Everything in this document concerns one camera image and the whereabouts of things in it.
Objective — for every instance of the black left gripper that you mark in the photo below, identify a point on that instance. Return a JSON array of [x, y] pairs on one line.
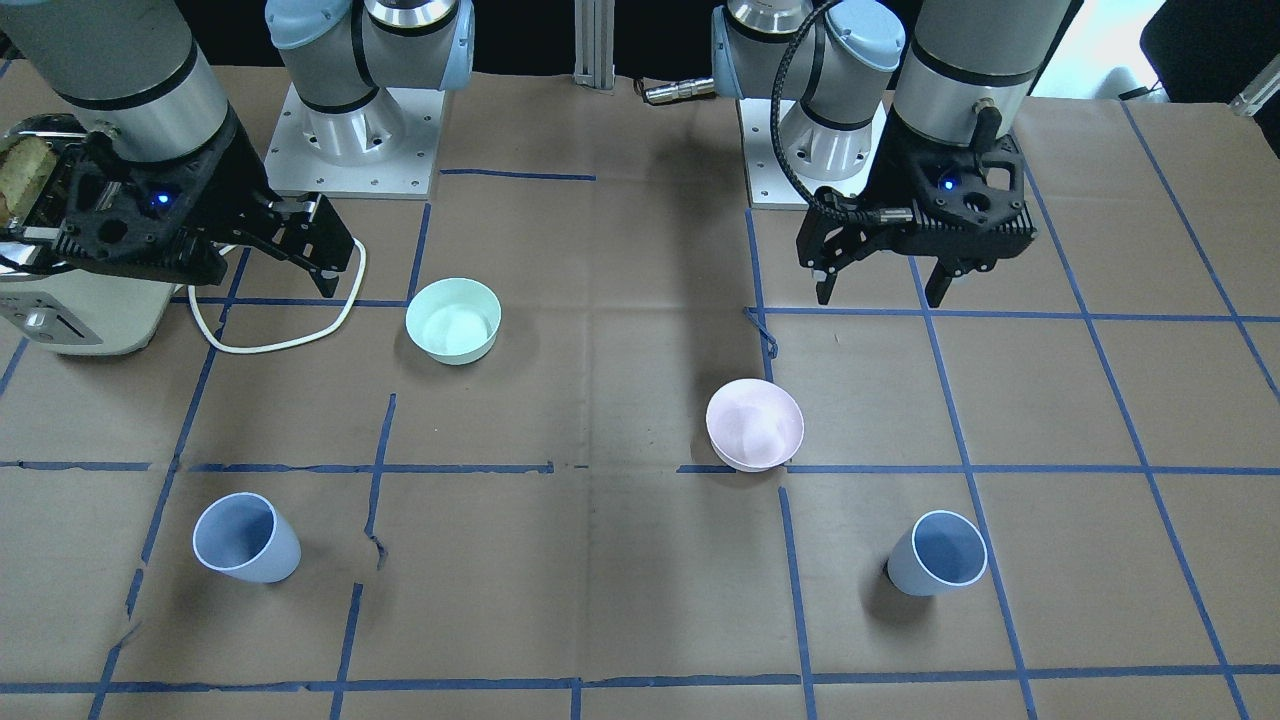
[[897, 172]]

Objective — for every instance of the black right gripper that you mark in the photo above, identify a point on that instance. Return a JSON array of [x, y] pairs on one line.
[[232, 172]]

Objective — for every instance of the blue cup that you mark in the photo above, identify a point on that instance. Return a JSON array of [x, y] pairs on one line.
[[943, 551], [245, 537]]

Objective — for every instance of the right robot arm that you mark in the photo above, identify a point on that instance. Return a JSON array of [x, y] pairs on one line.
[[134, 69]]

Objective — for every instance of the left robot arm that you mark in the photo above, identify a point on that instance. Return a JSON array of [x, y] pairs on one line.
[[838, 60]]

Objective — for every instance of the green bowl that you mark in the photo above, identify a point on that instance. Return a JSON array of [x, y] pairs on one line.
[[455, 321]]

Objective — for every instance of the pink bowl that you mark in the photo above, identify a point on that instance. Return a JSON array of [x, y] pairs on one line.
[[754, 425]]

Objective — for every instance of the cream toaster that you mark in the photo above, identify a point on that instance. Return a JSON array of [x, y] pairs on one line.
[[56, 306]]

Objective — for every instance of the toast slice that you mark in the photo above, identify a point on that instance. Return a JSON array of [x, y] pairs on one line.
[[27, 166]]

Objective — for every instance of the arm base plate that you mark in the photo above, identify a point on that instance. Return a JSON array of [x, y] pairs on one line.
[[386, 150], [817, 155]]

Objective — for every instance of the aluminium frame post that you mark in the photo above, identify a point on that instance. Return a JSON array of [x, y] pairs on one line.
[[593, 40]]

